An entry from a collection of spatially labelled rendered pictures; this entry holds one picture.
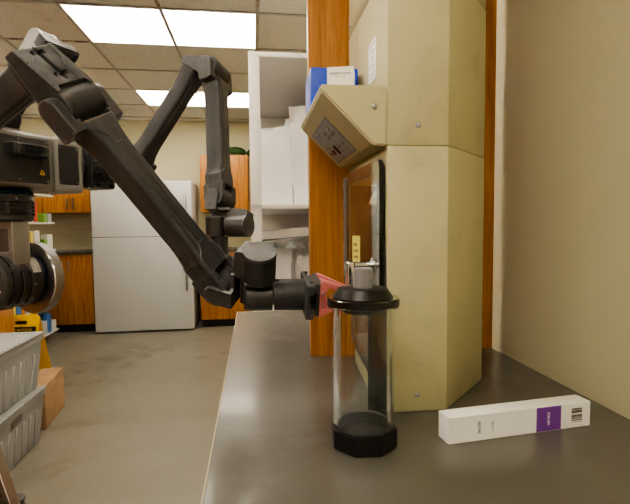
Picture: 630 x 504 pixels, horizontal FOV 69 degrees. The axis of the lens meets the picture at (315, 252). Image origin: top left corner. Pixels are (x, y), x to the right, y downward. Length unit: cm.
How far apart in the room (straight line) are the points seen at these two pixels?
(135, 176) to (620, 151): 85
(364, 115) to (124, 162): 40
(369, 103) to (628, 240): 52
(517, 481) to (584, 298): 48
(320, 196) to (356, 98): 40
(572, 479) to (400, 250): 41
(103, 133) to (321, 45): 62
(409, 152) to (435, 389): 42
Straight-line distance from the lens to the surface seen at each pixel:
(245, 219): 117
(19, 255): 143
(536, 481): 73
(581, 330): 110
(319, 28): 125
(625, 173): 100
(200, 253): 82
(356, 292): 66
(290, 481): 68
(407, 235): 82
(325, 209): 116
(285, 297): 82
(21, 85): 89
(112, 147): 82
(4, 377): 287
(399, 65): 86
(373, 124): 82
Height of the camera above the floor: 128
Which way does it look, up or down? 4 degrees down
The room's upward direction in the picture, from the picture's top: 1 degrees counter-clockwise
